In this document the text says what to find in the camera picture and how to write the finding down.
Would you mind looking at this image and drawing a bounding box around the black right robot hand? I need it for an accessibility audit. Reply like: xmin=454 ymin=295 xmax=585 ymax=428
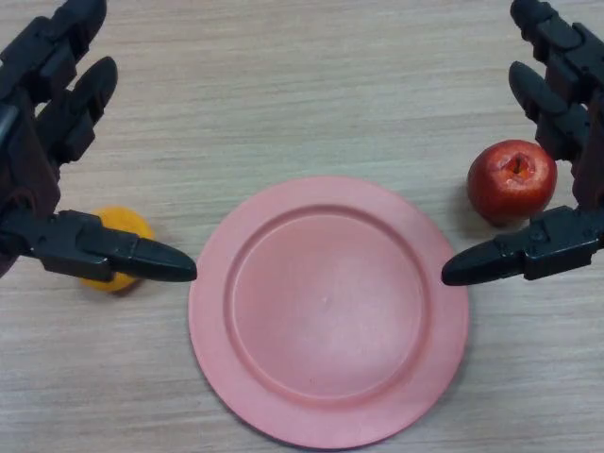
xmin=441 ymin=0 xmax=604 ymax=287

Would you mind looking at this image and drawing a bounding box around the pink round plate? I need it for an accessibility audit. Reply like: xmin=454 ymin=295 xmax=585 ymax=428
xmin=187 ymin=176 xmax=472 ymax=449

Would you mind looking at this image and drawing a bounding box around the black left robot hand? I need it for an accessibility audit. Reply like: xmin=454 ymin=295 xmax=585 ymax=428
xmin=0 ymin=0 xmax=198 ymax=284

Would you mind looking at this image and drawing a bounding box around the orange round fruit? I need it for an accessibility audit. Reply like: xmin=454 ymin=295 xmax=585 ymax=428
xmin=77 ymin=205 xmax=157 ymax=294

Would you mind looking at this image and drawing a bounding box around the red apple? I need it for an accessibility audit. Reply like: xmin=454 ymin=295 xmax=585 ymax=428
xmin=466 ymin=139 xmax=559 ymax=227

